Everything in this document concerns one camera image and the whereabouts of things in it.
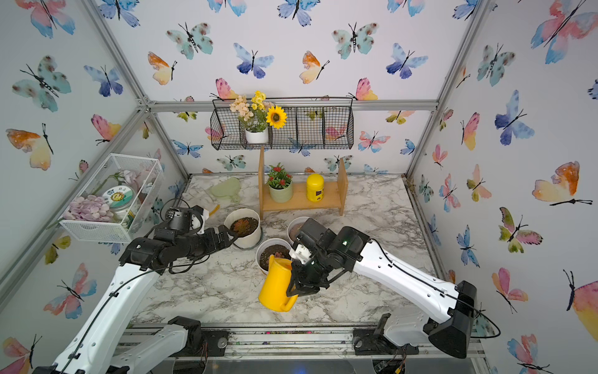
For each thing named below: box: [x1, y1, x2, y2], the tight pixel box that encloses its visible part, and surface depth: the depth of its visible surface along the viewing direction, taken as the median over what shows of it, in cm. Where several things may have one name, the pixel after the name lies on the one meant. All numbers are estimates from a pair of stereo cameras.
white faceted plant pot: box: [223, 208, 261, 249], surface depth 94 cm
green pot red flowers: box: [267, 162, 293, 204], surface depth 95 cm
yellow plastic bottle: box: [306, 172, 325, 203], surface depth 98 cm
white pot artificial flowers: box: [228, 90, 288, 145], surface depth 86 cm
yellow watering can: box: [258, 254, 299, 313], surface depth 65 cm
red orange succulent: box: [233, 218, 251, 233], surface depth 93 cm
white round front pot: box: [255, 237, 293, 275], surface depth 86 cm
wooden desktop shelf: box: [257, 146, 349, 220], surface depth 103 cm
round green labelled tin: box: [102, 185, 137, 218], surface depth 67 cm
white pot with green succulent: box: [286, 215, 310, 244], surface depth 93 cm
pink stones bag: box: [63, 194, 114, 223], surface depth 61 cm
